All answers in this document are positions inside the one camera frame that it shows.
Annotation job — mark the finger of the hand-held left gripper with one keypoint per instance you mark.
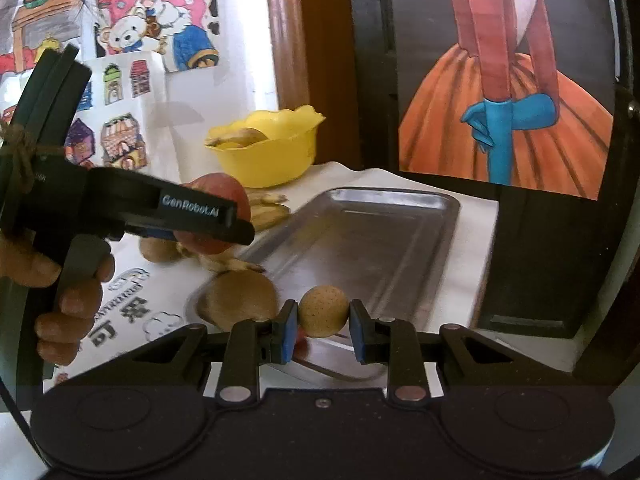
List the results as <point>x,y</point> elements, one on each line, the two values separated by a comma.
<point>200,210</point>

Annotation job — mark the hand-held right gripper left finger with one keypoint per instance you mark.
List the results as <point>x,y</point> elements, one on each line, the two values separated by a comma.
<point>287,334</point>

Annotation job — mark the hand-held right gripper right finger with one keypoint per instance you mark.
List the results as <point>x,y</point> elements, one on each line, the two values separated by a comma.
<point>358,334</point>

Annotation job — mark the red apple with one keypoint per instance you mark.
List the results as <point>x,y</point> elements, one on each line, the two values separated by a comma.
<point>220,187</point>

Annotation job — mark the small round tan fruit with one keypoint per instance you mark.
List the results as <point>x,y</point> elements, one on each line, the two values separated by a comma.
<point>324,311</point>

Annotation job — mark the yellow plastic bowl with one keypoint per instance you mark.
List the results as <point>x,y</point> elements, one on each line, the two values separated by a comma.
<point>270,152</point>

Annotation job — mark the person's left hand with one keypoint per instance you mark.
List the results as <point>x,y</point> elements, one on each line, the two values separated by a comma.
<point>75,305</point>

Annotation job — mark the brown twine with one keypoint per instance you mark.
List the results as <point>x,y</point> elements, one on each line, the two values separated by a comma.
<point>22,152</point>

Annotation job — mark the brown kiwi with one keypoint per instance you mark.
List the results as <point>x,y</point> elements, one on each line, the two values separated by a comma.
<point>239,300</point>
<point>159,251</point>

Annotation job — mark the metal tray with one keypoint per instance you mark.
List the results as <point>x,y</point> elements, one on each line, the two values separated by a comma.
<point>360,250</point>

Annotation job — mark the colourful houses drawing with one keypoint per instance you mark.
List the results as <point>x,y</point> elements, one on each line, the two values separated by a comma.
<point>122,110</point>

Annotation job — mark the white printed plastic bag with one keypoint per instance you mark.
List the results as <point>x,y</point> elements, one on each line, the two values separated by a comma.
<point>135,310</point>

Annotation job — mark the fireplace drawing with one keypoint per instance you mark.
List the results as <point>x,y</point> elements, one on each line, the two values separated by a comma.
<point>40,25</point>

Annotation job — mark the cartoon girl drawing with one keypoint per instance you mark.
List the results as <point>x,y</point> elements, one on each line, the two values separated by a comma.
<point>155,15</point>

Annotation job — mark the orange dress painting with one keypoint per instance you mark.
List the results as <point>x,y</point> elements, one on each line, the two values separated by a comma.
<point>500,85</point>

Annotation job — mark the wooden door frame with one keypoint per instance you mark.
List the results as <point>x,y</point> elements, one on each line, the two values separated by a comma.
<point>300,35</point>

